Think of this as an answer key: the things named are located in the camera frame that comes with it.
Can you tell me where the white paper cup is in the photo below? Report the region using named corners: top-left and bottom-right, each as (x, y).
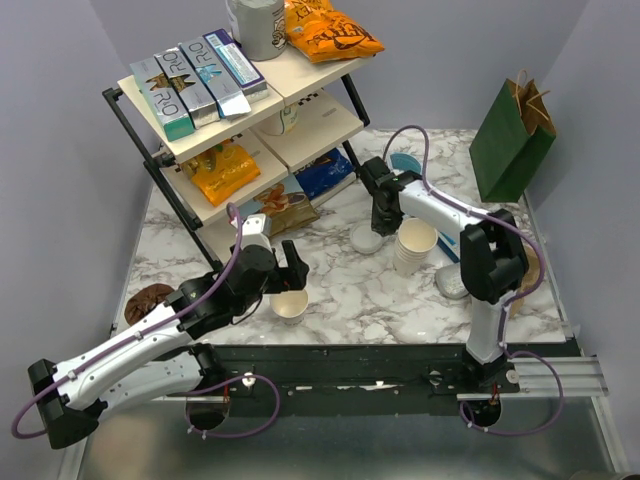
top-left (269, 289), bottom-right (309, 325)

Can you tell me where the white plastic lid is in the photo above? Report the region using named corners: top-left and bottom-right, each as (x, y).
top-left (350, 220), bottom-right (384, 255)

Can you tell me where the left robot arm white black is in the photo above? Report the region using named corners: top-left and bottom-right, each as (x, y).
top-left (28, 240), bottom-right (309, 450)

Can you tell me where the stack of white paper cups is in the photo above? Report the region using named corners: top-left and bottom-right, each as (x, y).
top-left (393, 218), bottom-right (438, 277)

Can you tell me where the light blue cup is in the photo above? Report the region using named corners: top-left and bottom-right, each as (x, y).
top-left (389, 152), bottom-right (422, 174)

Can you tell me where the brown snack bag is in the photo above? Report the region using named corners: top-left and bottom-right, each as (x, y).
top-left (253, 182), bottom-right (319, 237)

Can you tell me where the blue razor box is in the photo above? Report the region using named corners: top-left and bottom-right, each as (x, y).
top-left (437, 232), bottom-right (460, 263)

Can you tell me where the blue snack bag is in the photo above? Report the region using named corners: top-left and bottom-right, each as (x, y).
top-left (294, 148), bottom-right (354, 200)

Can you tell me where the silver glitter pouch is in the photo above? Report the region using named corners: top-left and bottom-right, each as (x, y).
top-left (435, 264), bottom-right (469, 300)

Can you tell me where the yellow snack bag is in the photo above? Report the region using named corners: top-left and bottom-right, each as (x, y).
top-left (180, 141), bottom-right (261, 207)

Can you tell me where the green paper bag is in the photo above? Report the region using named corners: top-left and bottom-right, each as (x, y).
top-left (469, 69), bottom-right (557, 203)

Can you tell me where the brown cardboard cup carrier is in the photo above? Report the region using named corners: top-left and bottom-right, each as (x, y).
top-left (509, 244), bottom-right (541, 319)

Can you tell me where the blue RO box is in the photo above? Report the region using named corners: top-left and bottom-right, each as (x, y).
top-left (179, 37), bottom-right (251, 120)

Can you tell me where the purple white box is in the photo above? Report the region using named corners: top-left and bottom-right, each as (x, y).
top-left (203, 29), bottom-right (269, 104)

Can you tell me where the orange chips bag top shelf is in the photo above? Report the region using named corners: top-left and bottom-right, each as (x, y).
top-left (284, 1), bottom-right (385, 64)

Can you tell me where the brown RO box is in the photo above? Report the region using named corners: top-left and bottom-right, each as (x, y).
top-left (154, 47), bottom-right (220, 129)

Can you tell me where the grey canister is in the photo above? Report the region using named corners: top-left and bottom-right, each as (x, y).
top-left (226, 0), bottom-right (287, 61)

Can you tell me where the teal RO box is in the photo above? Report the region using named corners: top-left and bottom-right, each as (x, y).
top-left (130, 57), bottom-right (195, 141)

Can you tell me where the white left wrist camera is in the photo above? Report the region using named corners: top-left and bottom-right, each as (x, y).
top-left (241, 213), bottom-right (271, 250)

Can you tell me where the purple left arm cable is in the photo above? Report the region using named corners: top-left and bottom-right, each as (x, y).
top-left (10, 202), bottom-right (282, 440)

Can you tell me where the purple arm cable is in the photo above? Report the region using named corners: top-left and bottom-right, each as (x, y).
top-left (382, 124), bottom-right (566, 437)
top-left (10, 202), bottom-right (282, 440)

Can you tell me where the black frame beige shelf rack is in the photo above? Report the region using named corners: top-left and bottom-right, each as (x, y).
top-left (102, 47), bottom-right (370, 263)

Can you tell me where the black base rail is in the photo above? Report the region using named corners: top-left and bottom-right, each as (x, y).
top-left (154, 342), bottom-right (531, 419)

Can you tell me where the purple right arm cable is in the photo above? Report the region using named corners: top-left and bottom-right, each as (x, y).
top-left (382, 124), bottom-right (566, 437)

